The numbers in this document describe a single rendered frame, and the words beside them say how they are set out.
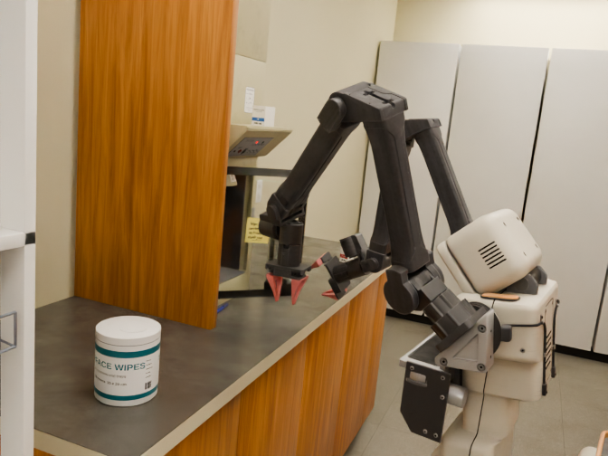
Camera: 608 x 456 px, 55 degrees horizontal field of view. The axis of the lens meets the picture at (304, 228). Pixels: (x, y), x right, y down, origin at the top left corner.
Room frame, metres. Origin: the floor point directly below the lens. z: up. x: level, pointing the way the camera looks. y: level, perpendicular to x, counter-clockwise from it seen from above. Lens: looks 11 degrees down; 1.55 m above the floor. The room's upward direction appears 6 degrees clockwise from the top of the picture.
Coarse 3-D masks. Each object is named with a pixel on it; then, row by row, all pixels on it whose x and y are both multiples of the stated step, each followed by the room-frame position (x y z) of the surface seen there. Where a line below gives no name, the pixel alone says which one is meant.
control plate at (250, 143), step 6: (246, 138) 1.66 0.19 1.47; (252, 138) 1.70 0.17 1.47; (258, 138) 1.73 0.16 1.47; (264, 138) 1.77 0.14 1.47; (270, 138) 1.80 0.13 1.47; (240, 144) 1.66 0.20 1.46; (246, 144) 1.70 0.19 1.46; (252, 144) 1.74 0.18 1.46; (258, 144) 1.77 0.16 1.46; (264, 144) 1.81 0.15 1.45; (246, 150) 1.75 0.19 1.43; (258, 150) 1.82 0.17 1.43; (228, 156) 1.68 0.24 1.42; (234, 156) 1.72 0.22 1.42
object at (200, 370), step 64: (320, 256) 2.56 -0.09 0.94; (0, 320) 1.46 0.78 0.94; (64, 320) 1.51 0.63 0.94; (256, 320) 1.65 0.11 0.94; (320, 320) 1.77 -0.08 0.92; (0, 384) 1.12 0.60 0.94; (64, 384) 1.15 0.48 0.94; (192, 384) 1.21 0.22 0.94; (64, 448) 0.95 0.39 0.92; (128, 448) 0.94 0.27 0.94
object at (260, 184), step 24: (240, 168) 1.68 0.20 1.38; (264, 168) 1.71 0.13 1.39; (240, 192) 1.68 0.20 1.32; (264, 192) 1.72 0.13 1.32; (240, 216) 1.69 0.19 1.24; (240, 240) 1.69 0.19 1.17; (240, 264) 1.69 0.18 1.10; (264, 264) 1.73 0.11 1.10; (240, 288) 1.69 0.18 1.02; (264, 288) 1.73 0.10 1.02; (288, 288) 1.76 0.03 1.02
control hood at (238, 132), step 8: (232, 128) 1.62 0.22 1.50; (240, 128) 1.61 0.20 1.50; (248, 128) 1.61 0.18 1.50; (256, 128) 1.66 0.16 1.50; (264, 128) 1.71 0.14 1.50; (272, 128) 1.76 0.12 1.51; (280, 128) 1.81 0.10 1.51; (288, 128) 1.87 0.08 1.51; (232, 136) 1.62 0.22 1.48; (240, 136) 1.62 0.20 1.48; (248, 136) 1.65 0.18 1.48; (256, 136) 1.70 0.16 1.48; (264, 136) 1.75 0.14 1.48; (272, 136) 1.80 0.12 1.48; (280, 136) 1.86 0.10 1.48; (232, 144) 1.62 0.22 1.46; (272, 144) 1.87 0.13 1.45; (264, 152) 1.89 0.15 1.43
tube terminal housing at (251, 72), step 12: (240, 60) 1.78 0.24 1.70; (252, 60) 1.85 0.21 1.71; (240, 72) 1.78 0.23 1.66; (252, 72) 1.86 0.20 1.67; (264, 72) 1.94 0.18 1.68; (240, 84) 1.79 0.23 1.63; (252, 84) 1.87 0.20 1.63; (240, 96) 1.79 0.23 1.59; (240, 108) 1.80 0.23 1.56; (240, 120) 1.80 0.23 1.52
